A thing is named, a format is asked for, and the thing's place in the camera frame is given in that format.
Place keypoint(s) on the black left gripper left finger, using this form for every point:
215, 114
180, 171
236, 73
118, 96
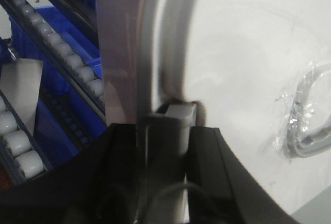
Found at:
99, 185

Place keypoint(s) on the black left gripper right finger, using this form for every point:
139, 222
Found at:
228, 193

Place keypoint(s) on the white lidded plastic bin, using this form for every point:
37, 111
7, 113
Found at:
257, 70

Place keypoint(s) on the blue bin under rollers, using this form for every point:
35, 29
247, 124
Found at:
65, 124

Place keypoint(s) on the white roller conveyor track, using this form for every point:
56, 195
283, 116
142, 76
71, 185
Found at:
60, 54

